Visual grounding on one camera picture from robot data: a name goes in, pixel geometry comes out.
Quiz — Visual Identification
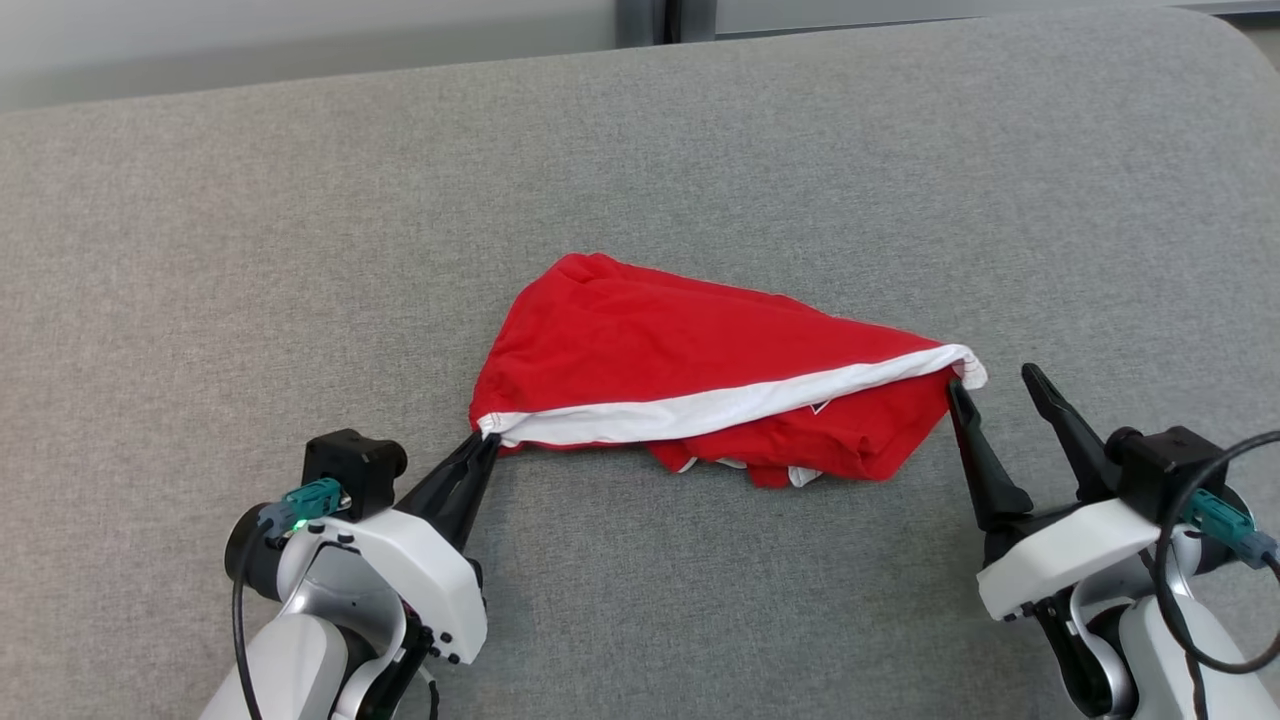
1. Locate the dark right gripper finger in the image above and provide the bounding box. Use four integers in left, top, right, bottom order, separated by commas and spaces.
1021, 363, 1121, 501
946, 378, 1034, 531

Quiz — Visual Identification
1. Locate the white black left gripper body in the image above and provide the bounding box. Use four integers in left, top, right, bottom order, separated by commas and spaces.
275, 505, 489, 666

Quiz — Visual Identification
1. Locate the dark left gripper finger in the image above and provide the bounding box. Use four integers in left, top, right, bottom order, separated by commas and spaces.
430, 436, 502, 552
398, 432, 494, 517

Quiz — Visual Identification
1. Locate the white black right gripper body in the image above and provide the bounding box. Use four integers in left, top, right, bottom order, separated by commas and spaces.
977, 498, 1191, 623

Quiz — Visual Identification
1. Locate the red shorts white waistband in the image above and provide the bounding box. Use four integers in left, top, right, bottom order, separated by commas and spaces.
470, 253, 989, 489

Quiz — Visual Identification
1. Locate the black right camera cable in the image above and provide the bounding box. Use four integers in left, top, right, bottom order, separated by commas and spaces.
1152, 430, 1280, 676

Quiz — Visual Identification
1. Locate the teal left camera connector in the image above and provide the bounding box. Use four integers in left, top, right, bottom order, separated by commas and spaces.
258, 478, 346, 531

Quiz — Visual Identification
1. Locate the teal camera connector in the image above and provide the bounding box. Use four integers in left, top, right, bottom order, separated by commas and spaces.
258, 478, 346, 531
1185, 490, 1279, 569

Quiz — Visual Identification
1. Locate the teal right camera connector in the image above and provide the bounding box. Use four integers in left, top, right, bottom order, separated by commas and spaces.
1185, 490, 1279, 569

